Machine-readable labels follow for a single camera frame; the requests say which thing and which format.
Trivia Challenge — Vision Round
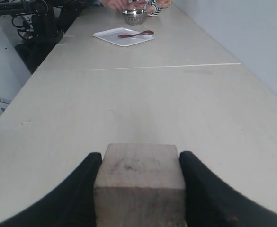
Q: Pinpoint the metal bowl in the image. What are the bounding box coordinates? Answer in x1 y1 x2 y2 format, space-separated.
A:
123 9 148 26

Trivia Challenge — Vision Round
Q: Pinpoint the white square tray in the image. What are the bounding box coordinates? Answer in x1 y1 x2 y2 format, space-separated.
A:
93 27 154 47

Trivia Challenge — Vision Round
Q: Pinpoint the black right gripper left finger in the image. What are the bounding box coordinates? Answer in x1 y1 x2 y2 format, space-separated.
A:
0 152 102 227

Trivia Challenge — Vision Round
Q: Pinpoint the orange food item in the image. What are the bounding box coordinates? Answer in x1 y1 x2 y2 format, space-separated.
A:
157 0 172 9

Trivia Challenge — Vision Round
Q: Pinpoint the white cabinet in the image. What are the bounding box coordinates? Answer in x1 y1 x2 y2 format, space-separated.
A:
0 28 31 116

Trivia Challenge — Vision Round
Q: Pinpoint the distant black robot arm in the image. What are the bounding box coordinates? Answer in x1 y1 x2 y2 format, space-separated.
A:
0 0 277 227

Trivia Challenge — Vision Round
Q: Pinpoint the distant person hand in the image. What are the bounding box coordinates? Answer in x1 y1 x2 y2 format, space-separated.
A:
99 0 146 11

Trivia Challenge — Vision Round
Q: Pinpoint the red spoon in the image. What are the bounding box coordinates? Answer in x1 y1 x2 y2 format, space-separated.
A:
117 30 154 38

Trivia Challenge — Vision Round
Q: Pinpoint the small wooden cube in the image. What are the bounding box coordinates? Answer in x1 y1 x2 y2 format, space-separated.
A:
93 143 185 227

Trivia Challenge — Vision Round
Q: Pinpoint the striped cup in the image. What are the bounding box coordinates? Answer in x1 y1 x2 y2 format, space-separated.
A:
144 0 162 17

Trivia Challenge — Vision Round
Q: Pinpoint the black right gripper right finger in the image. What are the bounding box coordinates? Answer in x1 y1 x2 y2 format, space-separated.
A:
179 151 277 227

